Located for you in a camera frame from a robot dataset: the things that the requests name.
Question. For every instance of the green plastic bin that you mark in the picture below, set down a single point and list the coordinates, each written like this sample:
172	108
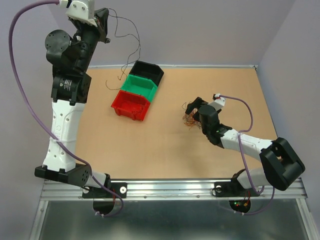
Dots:
140	86

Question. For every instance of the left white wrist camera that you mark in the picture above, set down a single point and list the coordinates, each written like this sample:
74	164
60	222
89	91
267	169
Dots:
80	10

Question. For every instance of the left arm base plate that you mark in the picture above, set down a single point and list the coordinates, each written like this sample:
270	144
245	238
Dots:
120	188

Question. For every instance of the aluminium mounting rail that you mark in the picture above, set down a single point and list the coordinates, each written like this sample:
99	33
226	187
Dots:
141	190

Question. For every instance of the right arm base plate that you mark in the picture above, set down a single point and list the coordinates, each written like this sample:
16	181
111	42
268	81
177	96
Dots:
228	189

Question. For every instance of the black plastic bin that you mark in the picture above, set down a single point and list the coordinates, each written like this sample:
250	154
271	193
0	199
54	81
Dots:
147	70

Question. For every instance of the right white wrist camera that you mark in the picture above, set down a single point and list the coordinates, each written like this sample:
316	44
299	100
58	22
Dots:
218	102

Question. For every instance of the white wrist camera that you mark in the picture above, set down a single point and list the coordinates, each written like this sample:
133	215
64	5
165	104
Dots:
80	10
218	102

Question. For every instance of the red plastic bin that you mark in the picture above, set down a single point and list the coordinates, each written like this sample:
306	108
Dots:
131	105

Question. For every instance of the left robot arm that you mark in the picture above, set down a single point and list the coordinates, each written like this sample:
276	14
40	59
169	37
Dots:
70	57

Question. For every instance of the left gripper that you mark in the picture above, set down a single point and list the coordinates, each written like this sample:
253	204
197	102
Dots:
101	16

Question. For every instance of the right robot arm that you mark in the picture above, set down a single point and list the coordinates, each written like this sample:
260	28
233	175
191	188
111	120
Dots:
281	165

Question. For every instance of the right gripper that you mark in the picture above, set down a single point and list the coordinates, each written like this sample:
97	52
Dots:
197	103

